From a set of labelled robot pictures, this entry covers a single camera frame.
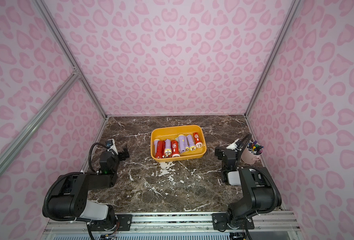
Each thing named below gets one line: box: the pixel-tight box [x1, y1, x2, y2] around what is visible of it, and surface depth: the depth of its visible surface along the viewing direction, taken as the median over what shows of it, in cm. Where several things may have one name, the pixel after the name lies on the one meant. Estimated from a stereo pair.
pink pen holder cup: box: [241, 141, 264, 165], surface depth 87 cm
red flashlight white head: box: [170, 140, 181, 158], surface depth 95 cm
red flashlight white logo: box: [193, 132, 203, 149], surface depth 102 cm
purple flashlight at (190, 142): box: [186, 134, 197, 152], surface depth 101 cm
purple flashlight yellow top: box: [154, 139, 160, 154], surface depth 101 cm
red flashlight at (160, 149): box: [155, 140, 166, 159], surface depth 95 cm
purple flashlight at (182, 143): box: [178, 134, 186, 154], surface depth 97 cm
